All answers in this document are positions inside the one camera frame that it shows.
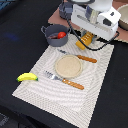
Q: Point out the orange toy bread loaf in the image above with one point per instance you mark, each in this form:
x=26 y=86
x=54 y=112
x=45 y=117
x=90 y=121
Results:
x=85 y=40

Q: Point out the knife with wooden handle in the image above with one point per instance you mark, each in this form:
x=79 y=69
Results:
x=79 y=56

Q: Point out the fork with wooden handle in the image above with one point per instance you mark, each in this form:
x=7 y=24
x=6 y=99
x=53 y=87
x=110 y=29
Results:
x=68 y=82

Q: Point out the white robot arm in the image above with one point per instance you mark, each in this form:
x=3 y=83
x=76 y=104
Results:
x=96 y=16

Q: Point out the small grey pot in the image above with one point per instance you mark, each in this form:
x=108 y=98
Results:
x=65 y=10

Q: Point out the large grey pot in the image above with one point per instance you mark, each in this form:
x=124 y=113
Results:
x=47 y=31

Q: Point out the brown stick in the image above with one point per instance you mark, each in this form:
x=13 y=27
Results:
x=53 y=36

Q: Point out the white striped placemat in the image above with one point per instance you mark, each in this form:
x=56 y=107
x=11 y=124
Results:
x=68 y=103

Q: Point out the round beige plate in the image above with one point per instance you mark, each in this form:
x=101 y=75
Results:
x=68 y=66

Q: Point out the yellow toy banana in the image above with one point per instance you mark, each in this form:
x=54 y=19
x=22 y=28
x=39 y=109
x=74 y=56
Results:
x=27 y=76

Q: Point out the cream bowl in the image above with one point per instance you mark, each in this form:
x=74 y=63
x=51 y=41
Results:
x=123 y=10

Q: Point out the red toy bell pepper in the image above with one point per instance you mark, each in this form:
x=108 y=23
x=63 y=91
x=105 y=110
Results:
x=61 y=35

